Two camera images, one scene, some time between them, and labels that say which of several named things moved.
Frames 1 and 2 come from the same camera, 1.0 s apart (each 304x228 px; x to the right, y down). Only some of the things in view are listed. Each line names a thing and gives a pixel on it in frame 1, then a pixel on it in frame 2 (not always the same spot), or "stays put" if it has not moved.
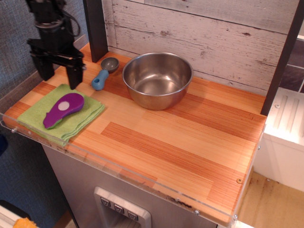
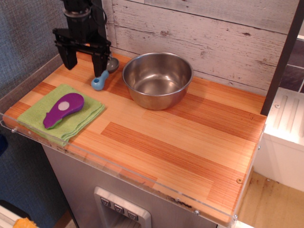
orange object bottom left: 24,223 stays put
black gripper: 55,44 to 82,31
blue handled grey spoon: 110,64 stays put
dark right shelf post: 285,55 stays put
